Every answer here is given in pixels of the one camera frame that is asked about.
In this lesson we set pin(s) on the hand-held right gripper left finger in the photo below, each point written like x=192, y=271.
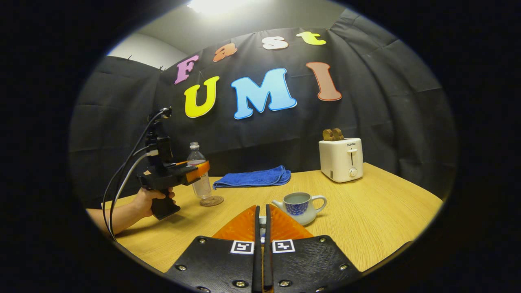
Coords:
x=220, y=264

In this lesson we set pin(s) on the black backdrop cloth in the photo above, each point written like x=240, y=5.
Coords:
x=366, y=101

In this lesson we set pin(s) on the clear plastic water bottle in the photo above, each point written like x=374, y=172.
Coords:
x=201, y=189

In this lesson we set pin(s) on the white blue-patterned teacup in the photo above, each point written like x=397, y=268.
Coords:
x=299, y=209

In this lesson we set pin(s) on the brown toast slice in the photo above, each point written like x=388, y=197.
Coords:
x=338, y=134
x=327, y=135

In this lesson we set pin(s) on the white toaster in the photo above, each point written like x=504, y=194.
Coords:
x=340, y=160

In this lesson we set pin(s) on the blue folded towel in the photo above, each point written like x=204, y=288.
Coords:
x=254, y=178

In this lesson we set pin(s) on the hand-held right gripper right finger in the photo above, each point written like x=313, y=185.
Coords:
x=305, y=264

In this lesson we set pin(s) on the round brown coaster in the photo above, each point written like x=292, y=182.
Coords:
x=212, y=201

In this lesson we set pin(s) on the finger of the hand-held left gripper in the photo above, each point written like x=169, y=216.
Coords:
x=197, y=171

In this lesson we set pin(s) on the ceiling light panel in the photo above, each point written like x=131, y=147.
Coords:
x=217, y=5

